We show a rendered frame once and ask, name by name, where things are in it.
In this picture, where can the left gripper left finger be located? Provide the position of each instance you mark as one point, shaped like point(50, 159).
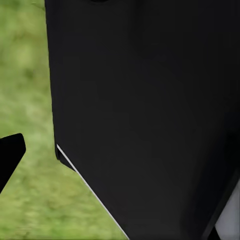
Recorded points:
point(12, 149)

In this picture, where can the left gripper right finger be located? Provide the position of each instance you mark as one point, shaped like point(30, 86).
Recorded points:
point(232, 149)

